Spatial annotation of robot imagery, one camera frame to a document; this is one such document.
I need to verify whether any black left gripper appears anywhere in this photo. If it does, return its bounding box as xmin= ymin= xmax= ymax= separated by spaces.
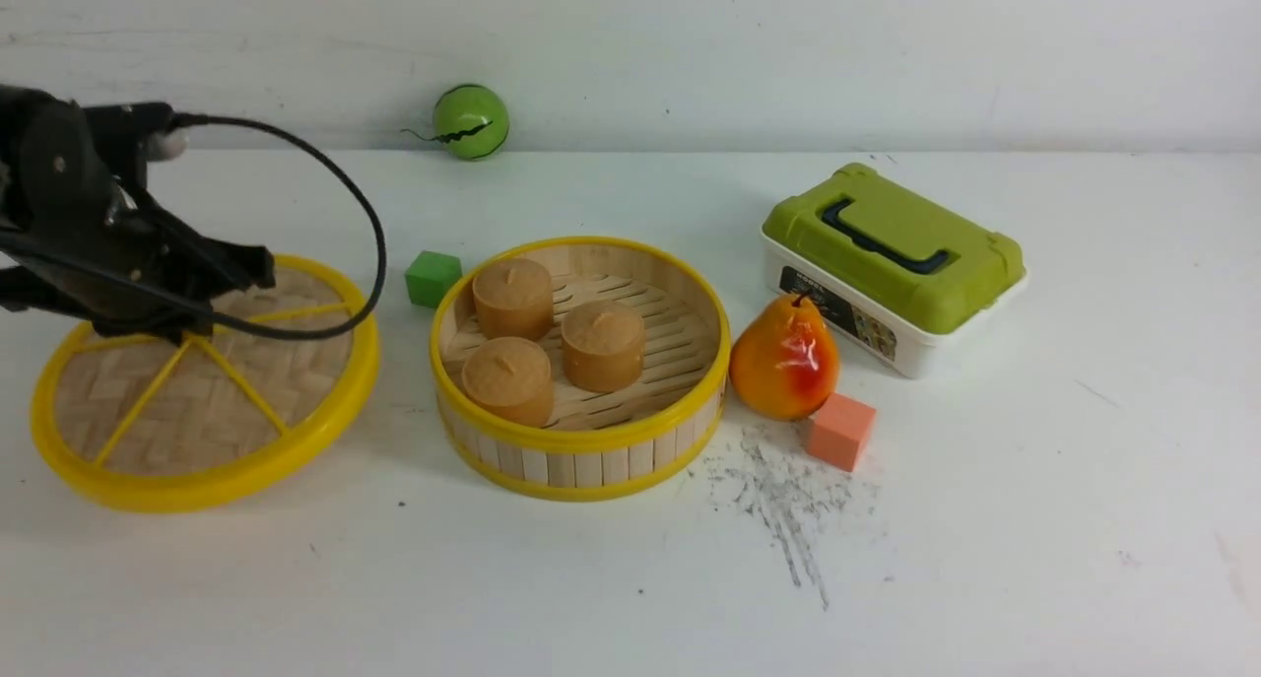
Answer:
xmin=3 ymin=86 xmax=276 ymax=344

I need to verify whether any yellow bamboo steamer lid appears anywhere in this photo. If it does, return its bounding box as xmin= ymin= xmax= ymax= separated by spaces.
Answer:
xmin=29 ymin=318 xmax=381 ymax=512

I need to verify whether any yellow bamboo steamer basket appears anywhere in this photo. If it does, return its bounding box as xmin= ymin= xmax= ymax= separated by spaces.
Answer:
xmin=429 ymin=237 xmax=733 ymax=502

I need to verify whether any green cube block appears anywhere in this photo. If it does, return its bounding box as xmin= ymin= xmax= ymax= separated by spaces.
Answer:
xmin=404 ymin=250 xmax=463 ymax=309

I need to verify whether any brown bun back left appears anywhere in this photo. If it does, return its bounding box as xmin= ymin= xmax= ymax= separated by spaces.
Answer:
xmin=472 ymin=258 xmax=554 ymax=340

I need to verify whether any brown bun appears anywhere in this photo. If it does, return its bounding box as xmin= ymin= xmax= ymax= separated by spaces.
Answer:
xmin=562 ymin=301 xmax=647 ymax=393
xmin=472 ymin=258 xmax=554 ymax=340
xmin=460 ymin=337 xmax=555 ymax=429

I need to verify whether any green ball with black crack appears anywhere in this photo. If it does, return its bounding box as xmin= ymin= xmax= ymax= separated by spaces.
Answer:
xmin=400 ymin=83 xmax=509 ymax=161

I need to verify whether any brown bun front left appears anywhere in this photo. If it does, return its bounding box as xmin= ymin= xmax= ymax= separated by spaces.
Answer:
xmin=460 ymin=337 xmax=555 ymax=429

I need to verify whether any brown bun right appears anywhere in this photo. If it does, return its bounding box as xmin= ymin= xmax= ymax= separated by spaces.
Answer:
xmin=562 ymin=301 xmax=647 ymax=393

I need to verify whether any orange yellow pear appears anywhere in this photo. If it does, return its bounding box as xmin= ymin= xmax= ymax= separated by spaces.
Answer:
xmin=729 ymin=294 xmax=842 ymax=421

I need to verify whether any salmon pink cube block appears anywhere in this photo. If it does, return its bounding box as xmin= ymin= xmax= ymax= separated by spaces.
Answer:
xmin=805 ymin=393 xmax=876 ymax=472

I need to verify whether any green white lunch box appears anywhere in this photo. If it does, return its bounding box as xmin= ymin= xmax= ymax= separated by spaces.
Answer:
xmin=760 ymin=164 xmax=1029 ymax=379

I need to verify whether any black cable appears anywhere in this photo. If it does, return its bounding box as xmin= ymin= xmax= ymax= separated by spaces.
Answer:
xmin=0 ymin=113 xmax=387 ymax=342

